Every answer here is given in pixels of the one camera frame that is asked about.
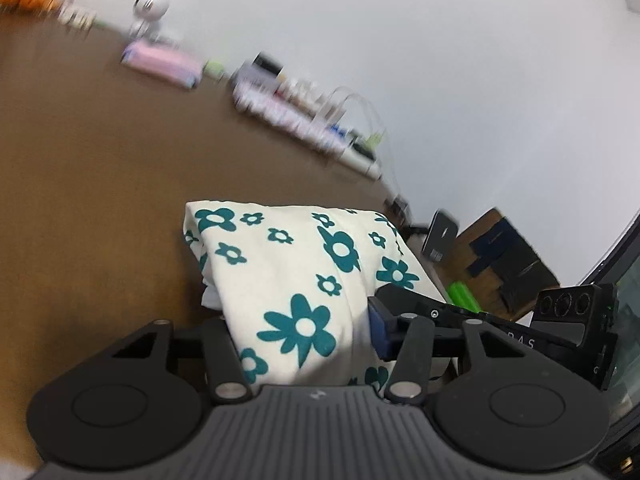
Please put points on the pink blue purple garment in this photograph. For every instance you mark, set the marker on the pink blue purple garment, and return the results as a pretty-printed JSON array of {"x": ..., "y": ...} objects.
[{"x": 163, "y": 62}]

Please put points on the white power strip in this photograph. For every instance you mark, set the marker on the white power strip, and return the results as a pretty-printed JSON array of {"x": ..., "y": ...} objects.
[{"x": 363, "y": 165}]

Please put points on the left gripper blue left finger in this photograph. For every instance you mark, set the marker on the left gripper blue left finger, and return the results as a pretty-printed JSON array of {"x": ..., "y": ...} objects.
[{"x": 225, "y": 375}]

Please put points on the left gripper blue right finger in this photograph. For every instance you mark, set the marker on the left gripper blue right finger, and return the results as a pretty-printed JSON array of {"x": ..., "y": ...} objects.
[{"x": 407, "y": 339}]

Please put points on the container of oranges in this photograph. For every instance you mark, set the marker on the container of oranges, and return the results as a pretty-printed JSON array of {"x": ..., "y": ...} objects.
[{"x": 34, "y": 6}]

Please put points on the pink floral garment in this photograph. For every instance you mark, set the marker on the pink floral garment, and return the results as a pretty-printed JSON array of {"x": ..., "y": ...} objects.
[{"x": 286, "y": 118}]

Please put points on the white green flower garment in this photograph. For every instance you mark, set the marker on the white green flower garment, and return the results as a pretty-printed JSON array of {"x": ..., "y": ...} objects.
[{"x": 293, "y": 284}]

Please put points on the green small packet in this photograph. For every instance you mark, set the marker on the green small packet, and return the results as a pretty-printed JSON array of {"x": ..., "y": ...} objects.
[{"x": 214, "y": 70}]

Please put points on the white round camera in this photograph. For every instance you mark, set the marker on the white round camera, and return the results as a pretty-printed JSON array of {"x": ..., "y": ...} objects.
[{"x": 146, "y": 24}]

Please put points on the grey tin box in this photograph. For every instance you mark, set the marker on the grey tin box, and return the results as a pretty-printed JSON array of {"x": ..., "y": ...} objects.
[{"x": 263, "y": 72}]

